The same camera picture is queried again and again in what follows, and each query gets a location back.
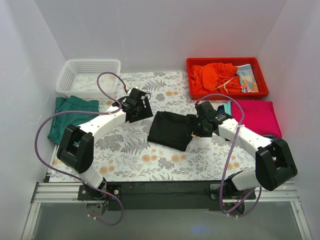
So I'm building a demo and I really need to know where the black t shirt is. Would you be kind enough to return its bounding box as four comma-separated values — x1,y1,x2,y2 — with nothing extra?
147,111,193,152

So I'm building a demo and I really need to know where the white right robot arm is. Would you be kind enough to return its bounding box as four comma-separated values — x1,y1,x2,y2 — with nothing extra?
190,101,298,199

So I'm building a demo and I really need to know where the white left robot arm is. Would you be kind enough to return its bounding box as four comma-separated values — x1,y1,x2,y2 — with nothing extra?
57,87,153,200

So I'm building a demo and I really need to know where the navy blue folded shirt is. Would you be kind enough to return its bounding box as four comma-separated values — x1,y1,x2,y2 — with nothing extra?
217,105,225,115

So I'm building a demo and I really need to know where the turquoise folded shirt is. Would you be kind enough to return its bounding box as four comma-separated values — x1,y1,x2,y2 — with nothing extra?
223,101,232,116

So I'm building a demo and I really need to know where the orange crumpled shirt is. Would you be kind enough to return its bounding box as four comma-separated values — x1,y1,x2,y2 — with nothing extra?
189,62,242,94

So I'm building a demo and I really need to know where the floral patterned table mat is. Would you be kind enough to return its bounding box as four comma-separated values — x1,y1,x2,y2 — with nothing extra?
49,71,280,183

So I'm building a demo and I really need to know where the magenta folded shirt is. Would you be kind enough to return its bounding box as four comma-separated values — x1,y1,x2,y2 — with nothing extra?
237,99,282,139

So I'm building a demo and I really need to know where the red plastic bin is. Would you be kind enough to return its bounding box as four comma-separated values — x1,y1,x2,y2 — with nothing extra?
186,57,269,100

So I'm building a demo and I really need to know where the patterned pastel cloth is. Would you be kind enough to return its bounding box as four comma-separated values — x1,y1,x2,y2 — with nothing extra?
236,64,259,93

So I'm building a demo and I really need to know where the white plastic basket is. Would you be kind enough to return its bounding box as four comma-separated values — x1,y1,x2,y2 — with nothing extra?
55,59,121,99

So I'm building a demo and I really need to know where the teal green folded shirt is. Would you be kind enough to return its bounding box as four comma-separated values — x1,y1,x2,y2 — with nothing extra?
47,96,99,145

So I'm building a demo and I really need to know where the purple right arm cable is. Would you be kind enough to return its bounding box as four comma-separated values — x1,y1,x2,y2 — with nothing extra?
195,93,263,218

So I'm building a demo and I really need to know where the aluminium mounting rail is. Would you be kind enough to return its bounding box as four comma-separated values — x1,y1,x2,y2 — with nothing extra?
22,181,312,240

